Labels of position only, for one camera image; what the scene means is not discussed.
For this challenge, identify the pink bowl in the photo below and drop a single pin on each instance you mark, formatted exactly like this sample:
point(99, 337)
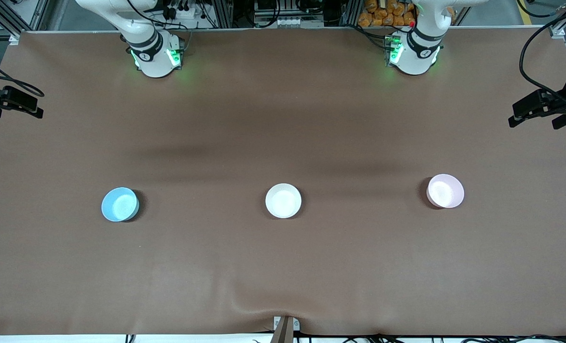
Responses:
point(446, 191)

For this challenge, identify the blue bowl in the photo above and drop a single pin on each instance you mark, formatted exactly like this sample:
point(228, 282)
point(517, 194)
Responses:
point(120, 205)

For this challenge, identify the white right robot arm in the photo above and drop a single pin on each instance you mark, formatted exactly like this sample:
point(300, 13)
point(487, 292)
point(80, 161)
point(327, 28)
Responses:
point(149, 52)

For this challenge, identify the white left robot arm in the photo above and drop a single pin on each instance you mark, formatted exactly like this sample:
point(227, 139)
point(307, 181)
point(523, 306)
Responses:
point(419, 52)

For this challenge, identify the white bowl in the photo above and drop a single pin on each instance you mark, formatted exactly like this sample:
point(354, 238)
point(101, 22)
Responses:
point(283, 201)

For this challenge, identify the orange packaged goods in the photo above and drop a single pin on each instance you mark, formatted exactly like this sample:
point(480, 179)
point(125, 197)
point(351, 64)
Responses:
point(383, 12)

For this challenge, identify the white power strip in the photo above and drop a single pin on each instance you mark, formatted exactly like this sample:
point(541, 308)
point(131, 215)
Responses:
point(187, 12)

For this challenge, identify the brown table cloth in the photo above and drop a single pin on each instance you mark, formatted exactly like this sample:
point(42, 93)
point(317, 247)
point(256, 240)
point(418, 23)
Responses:
point(283, 119)

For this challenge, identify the wooden bar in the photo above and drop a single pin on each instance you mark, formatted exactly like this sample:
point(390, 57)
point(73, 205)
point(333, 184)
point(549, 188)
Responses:
point(283, 333)

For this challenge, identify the metal clamp bracket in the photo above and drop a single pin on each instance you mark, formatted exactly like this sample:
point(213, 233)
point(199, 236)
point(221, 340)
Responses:
point(296, 324)

